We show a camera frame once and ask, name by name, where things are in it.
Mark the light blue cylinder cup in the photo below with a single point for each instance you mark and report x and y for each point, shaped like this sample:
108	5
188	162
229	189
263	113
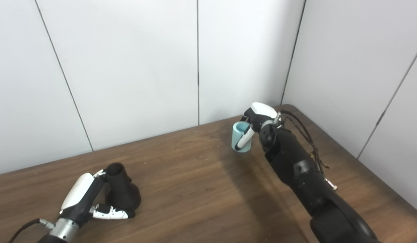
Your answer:
237	136

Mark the black flared nozzle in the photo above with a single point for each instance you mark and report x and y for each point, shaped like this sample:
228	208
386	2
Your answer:
122	190

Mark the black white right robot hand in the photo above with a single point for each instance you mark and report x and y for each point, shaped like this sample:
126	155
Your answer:
262	113

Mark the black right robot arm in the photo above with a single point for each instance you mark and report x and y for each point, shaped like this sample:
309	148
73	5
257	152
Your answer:
296	162

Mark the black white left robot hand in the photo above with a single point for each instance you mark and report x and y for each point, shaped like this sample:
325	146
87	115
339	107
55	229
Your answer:
80	192

